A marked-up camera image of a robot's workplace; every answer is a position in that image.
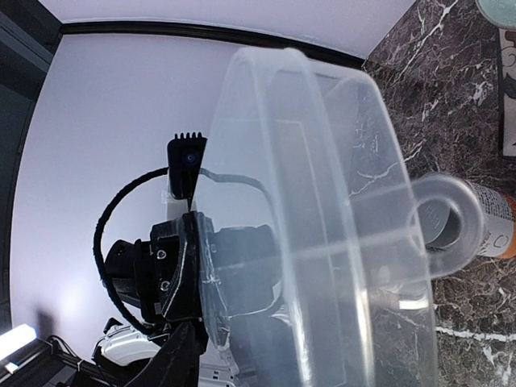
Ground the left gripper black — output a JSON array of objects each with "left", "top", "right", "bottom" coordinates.
[{"left": 150, "top": 211, "right": 281, "bottom": 322}]

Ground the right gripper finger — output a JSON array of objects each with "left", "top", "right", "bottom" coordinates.
[{"left": 126, "top": 322, "right": 208, "bottom": 387}]

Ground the clear plastic pill organizer box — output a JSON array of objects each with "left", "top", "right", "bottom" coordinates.
[{"left": 197, "top": 46, "right": 491, "bottom": 387}]

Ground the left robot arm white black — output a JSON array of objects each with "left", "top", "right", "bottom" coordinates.
[{"left": 93, "top": 168, "right": 282, "bottom": 386}]

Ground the orange pill bottle grey cap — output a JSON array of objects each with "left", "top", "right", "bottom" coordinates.
[{"left": 415, "top": 173, "right": 515, "bottom": 259}]

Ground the square floral ceramic plate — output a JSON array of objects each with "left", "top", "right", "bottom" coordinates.
[{"left": 497, "top": 28, "right": 515, "bottom": 162}]

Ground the green ceramic bowl on plate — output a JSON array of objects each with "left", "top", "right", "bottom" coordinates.
[{"left": 476, "top": 0, "right": 516, "bottom": 30}]

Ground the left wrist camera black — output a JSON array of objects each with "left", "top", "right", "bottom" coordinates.
[{"left": 167, "top": 132, "right": 207, "bottom": 200}]

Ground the right black frame post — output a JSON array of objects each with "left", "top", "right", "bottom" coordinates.
[{"left": 60, "top": 20, "right": 365, "bottom": 69}]

